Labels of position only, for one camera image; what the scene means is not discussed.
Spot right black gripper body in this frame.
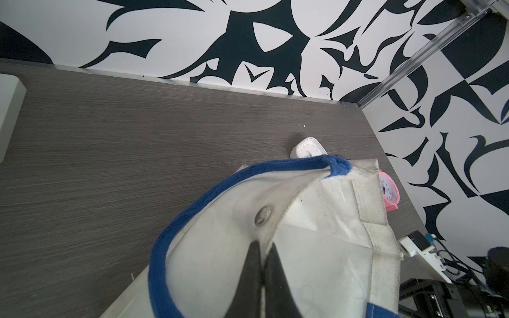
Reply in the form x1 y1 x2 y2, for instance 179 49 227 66
398 246 508 317

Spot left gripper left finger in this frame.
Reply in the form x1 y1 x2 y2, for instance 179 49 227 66
225 241 263 318

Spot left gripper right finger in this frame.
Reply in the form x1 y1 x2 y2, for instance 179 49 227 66
263 243 302 318

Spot white canvas bag blue handles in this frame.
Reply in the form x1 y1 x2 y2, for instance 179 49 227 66
104 155 402 317

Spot pink alarm clock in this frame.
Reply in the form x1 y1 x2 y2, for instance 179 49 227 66
379 172 400 212

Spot white square alarm clock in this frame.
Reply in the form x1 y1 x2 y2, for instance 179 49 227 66
290 137 327 159

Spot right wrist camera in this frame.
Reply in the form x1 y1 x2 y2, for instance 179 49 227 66
398 231 452 284

